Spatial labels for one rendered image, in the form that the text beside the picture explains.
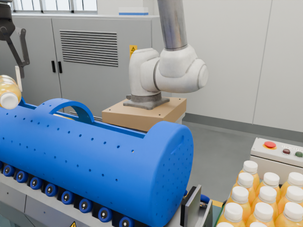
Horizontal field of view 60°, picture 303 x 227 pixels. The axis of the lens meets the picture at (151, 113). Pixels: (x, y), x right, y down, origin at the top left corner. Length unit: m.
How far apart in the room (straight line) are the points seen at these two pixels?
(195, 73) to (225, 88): 2.36
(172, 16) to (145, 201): 0.72
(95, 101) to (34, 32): 0.95
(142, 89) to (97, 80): 1.41
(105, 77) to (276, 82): 1.96
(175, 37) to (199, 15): 2.32
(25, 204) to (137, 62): 0.73
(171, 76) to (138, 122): 0.25
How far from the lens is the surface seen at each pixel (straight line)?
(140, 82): 1.25
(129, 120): 1.21
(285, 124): 3.55
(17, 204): 1.12
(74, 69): 2.78
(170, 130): 0.66
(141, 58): 1.24
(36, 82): 3.23
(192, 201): 0.74
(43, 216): 1.03
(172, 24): 1.10
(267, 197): 0.74
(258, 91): 3.43
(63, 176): 0.80
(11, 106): 0.74
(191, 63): 1.14
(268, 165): 0.92
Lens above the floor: 1.52
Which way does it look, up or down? 22 degrees down
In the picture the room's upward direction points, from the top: straight up
